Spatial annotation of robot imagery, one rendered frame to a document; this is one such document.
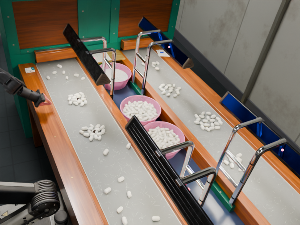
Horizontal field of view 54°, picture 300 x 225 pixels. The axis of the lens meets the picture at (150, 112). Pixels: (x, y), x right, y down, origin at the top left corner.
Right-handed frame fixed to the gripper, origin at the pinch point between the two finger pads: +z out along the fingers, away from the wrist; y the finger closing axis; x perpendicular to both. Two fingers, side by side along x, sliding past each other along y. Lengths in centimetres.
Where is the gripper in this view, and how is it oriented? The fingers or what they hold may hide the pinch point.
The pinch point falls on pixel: (50, 103)
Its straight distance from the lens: 184.5
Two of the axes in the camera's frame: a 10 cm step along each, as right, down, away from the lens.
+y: -4.6, -6.2, 6.4
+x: -6.7, 7.1, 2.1
